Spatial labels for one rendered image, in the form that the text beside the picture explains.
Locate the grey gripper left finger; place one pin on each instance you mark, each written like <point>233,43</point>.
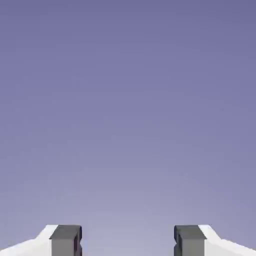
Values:
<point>62,240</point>

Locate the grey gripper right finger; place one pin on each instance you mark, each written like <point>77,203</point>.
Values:
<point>193,240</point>

